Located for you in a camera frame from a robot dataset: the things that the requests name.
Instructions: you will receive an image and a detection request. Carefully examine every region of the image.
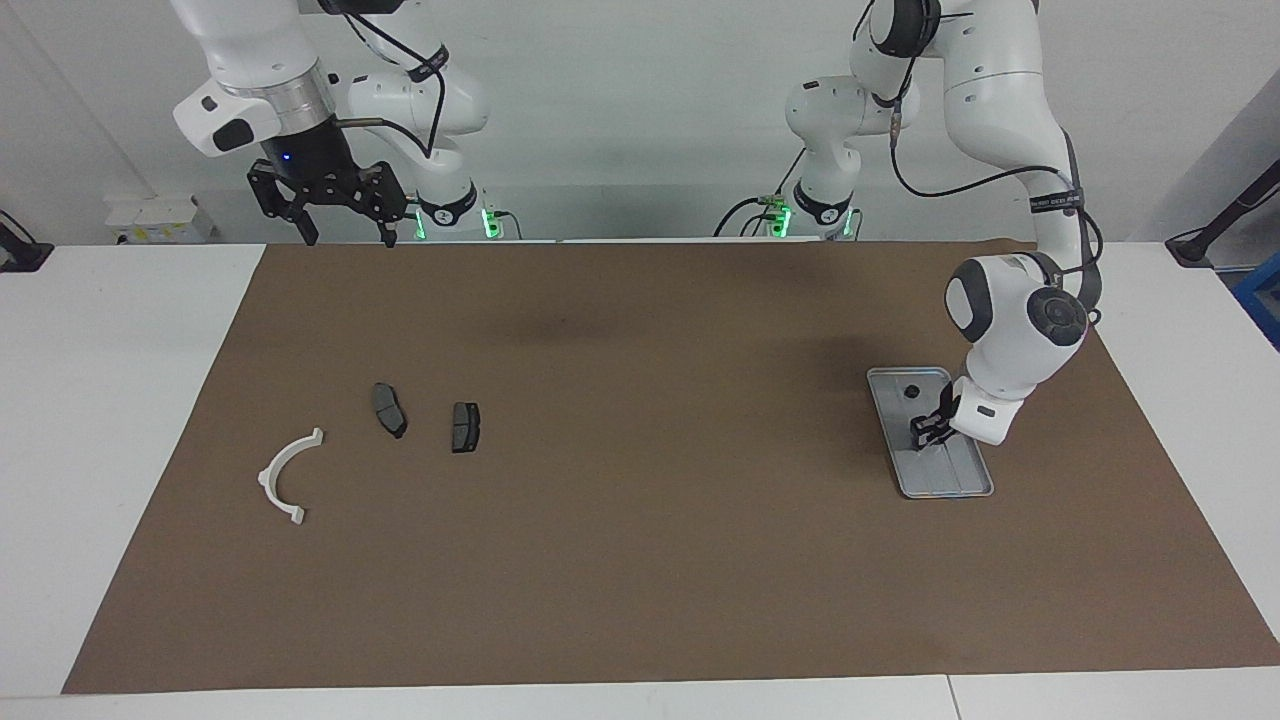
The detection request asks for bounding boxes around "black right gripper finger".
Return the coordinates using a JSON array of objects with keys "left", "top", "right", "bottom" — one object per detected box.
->
[
  {"left": 365, "top": 163, "right": 409, "bottom": 247},
  {"left": 248, "top": 165, "right": 319, "bottom": 246}
]

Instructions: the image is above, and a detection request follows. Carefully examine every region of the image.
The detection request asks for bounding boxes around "silver metal tray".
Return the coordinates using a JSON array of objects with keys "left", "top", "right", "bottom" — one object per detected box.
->
[{"left": 866, "top": 366, "right": 995, "bottom": 500}]

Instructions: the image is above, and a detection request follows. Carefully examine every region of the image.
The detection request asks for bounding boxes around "white box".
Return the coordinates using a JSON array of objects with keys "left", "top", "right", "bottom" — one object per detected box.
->
[{"left": 105, "top": 195, "right": 216, "bottom": 246}]

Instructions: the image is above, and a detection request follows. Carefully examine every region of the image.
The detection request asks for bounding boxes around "dark grey curved brake pad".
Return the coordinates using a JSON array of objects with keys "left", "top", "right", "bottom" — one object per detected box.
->
[{"left": 371, "top": 382, "right": 409, "bottom": 440}]

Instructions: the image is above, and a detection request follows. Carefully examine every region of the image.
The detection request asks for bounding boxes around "brown table mat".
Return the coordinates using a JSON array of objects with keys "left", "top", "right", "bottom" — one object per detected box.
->
[{"left": 62, "top": 240, "right": 1280, "bottom": 694}]

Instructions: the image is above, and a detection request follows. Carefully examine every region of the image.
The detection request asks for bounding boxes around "black stand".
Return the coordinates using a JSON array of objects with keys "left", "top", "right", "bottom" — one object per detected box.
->
[{"left": 1165, "top": 160, "right": 1280, "bottom": 269}]

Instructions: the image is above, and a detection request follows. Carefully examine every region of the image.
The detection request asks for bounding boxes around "blue crate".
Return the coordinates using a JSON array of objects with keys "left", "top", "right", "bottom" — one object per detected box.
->
[{"left": 1232, "top": 265, "right": 1280, "bottom": 351}]

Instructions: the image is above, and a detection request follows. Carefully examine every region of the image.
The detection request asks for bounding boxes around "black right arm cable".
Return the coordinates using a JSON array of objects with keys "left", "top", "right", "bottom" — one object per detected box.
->
[{"left": 335, "top": 0, "right": 449, "bottom": 161}]

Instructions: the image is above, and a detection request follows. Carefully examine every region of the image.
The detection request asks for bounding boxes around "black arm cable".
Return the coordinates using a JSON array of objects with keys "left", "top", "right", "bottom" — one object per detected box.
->
[
  {"left": 335, "top": 0, "right": 449, "bottom": 161},
  {"left": 868, "top": 0, "right": 1106, "bottom": 326}
]

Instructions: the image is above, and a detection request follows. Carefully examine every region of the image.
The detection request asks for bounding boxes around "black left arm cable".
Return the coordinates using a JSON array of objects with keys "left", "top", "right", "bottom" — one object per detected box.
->
[{"left": 868, "top": 0, "right": 1106, "bottom": 326}]

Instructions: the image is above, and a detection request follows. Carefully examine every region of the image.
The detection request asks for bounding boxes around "black clamp mount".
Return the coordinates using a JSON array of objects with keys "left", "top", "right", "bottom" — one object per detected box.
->
[{"left": 0, "top": 210, "right": 53, "bottom": 273}]

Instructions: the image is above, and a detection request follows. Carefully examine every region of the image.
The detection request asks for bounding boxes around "black base cable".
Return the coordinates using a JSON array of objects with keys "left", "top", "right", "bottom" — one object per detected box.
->
[{"left": 713, "top": 148, "right": 809, "bottom": 239}]

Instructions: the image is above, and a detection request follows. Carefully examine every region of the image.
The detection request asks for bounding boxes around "white curved plastic bracket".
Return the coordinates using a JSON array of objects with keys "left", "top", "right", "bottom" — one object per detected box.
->
[{"left": 257, "top": 427, "right": 326, "bottom": 527}]

